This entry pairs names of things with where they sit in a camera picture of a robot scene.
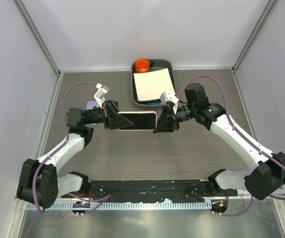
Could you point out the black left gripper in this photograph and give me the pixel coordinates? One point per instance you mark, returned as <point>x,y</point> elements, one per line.
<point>113,118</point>

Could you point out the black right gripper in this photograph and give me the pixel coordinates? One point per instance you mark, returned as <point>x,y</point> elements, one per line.
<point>167,120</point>

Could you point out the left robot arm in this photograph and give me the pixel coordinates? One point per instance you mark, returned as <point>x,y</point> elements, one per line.
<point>39,183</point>

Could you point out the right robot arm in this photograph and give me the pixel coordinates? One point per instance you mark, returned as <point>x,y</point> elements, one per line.
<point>266,169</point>

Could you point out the blue dotted plate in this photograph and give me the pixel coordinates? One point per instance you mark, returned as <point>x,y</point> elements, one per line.
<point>152,102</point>

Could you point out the white square plate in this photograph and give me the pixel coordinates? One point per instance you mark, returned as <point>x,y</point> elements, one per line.
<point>150,85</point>

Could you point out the orange mug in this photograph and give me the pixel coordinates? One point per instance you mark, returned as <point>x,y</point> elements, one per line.
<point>143,65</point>

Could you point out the dark green plastic tray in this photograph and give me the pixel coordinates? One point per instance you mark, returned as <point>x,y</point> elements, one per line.
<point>158,64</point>

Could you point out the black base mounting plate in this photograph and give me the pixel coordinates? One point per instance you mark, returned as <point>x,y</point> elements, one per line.
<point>152,191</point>

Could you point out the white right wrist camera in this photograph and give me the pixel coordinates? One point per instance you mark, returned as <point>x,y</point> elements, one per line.
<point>169,97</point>

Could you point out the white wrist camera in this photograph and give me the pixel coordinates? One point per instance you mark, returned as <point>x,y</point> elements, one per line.
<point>169,97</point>
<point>99,96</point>

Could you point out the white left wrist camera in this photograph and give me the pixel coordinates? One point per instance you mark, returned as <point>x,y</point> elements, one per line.
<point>99,96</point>

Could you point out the slotted cable duct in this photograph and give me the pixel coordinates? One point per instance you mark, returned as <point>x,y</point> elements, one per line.
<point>109,206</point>

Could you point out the left aluminium frame post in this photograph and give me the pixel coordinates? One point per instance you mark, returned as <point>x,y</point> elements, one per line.
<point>36,34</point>

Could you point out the aluminium frame post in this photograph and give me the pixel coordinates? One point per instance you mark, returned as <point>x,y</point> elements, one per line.
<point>36,34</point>
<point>266,12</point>

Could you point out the right aluminium frame post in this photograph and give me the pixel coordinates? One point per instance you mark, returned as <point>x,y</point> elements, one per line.
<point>266,12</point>

